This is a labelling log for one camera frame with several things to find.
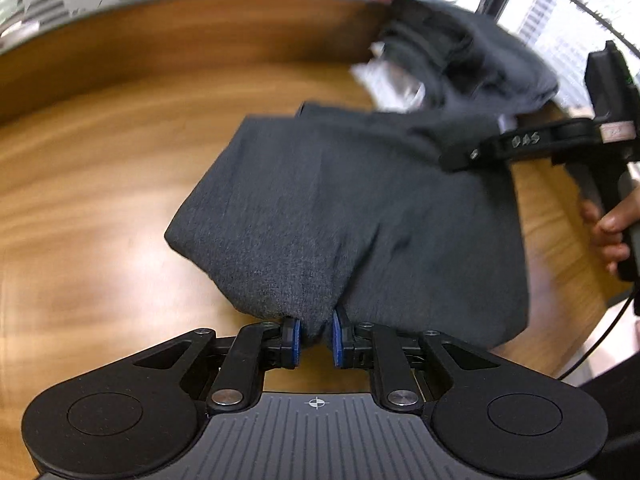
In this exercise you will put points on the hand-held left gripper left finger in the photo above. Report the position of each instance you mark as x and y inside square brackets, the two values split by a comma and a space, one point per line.
[297, 345]

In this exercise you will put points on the person's right hand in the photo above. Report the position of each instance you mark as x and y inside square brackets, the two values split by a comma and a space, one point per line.
[612, 220]

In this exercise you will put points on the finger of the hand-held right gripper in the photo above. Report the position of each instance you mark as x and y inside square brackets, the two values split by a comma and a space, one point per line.
[500, 147]

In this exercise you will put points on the folded grey pants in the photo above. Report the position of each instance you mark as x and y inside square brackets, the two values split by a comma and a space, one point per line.
[490, 60]

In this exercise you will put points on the dark grey pants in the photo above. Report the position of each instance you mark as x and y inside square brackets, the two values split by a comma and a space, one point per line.
[350, 210]

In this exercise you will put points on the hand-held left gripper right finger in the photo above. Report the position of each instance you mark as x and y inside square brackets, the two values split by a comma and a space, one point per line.
[336, 340]

